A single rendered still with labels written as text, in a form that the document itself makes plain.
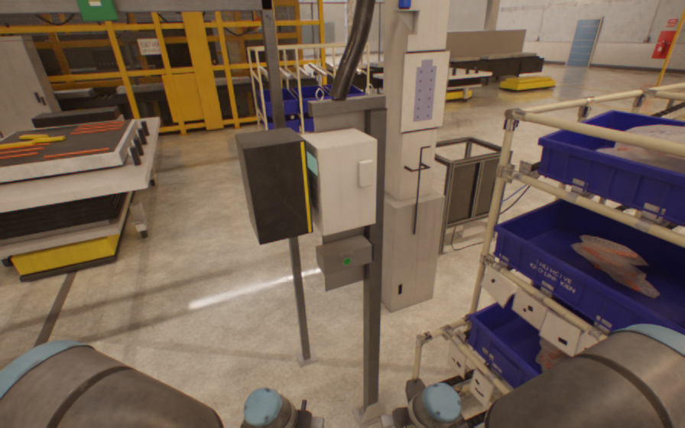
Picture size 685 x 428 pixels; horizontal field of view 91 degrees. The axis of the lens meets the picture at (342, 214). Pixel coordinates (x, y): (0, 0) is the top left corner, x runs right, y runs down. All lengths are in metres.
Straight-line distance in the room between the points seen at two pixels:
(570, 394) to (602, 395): 0.03
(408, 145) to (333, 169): 1.22
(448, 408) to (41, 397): 0.81
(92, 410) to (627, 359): 0.57
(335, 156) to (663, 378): 0.79
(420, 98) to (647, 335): 1.77
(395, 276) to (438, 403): 1.60
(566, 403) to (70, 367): 0.55
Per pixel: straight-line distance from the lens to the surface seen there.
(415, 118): 2.14
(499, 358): 1.50
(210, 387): 2.48
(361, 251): 1.29
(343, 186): 1.03
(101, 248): 3.91
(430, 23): 2.13
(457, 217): 3.31
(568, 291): 1.38
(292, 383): 2.36
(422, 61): 2.11
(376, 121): 1.17
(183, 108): 8.33
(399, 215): 2.23
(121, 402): 0.47
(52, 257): 4.02
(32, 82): 7.77
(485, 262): 1.54
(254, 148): 0.92
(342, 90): 1.10
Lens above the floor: 1.89
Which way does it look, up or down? 28 degrees down
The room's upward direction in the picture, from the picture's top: 2 degrees counter-clockwise
